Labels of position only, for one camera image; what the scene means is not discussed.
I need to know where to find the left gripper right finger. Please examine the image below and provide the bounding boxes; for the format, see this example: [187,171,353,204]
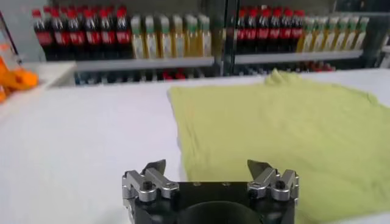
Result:
[246,159,300,203]

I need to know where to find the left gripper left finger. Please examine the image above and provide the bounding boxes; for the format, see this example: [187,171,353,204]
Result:
[121,159,180,209]

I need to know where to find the light green t-shirt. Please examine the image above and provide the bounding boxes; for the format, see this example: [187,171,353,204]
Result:
[167,69,390,224]

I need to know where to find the white shelf board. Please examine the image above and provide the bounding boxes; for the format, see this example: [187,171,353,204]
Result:
[234,49,365,65]
[76,56,216,72]

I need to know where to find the yellow juice bottle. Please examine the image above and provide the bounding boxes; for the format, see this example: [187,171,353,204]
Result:
[343,16,359,51]
[130,15,144,59]
[170,14,185,58]
[157,14,171,58]
[312,16,326,52]
[333,16,348,51]
[183,13,199,58]
[322,16,338,52]
[143,15,158,59]
[353,16,370,51]
[197,13,213,57]
[297,16,314,53]

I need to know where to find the white side table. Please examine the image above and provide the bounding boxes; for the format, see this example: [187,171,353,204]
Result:
[0,60,77,122]

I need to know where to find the crumpled orange cloth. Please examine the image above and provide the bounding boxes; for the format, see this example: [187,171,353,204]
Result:
[0,57,40,103]

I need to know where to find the white beverage display cabinet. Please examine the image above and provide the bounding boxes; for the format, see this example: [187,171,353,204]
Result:
[225,0,390,77]
[30,0,226,86]

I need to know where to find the black cabinet centre post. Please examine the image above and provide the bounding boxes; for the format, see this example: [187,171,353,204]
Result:
[224,0,240,76]

